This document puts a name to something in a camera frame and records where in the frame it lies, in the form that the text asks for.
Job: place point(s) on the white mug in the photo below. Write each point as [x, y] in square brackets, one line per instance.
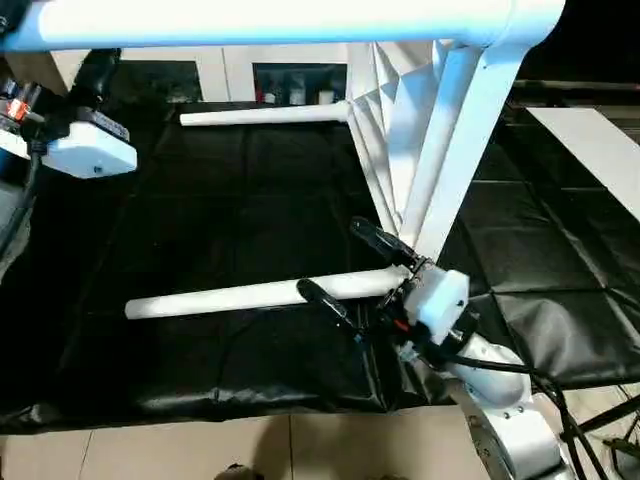
[325, 96]

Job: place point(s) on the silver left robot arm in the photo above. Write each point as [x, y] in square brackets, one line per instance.
[7, 210]

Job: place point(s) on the white plastic table top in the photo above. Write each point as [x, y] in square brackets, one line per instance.
[450, 125]

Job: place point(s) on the white sideboard cabinet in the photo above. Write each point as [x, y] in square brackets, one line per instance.
[225, 70]

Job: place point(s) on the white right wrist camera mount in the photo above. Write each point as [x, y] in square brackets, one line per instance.
[440, 300]

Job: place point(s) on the small white cup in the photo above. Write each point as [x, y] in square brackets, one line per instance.
[270, 96]

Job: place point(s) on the white furniture panel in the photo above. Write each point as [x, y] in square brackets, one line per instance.
[595, 150]

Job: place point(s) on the dark green floor box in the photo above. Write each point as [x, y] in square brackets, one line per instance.
[622, 457]

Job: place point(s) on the white plastic table leg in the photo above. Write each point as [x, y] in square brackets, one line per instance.
[250, 20]
[225, 297]
[250, 116]

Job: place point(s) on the white jar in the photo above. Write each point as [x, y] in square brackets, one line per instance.
[296, 90]

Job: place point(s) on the black metal table frame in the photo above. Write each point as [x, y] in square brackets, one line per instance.
[610, 412]

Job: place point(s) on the black work mat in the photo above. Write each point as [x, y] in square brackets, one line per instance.
[225, 200]

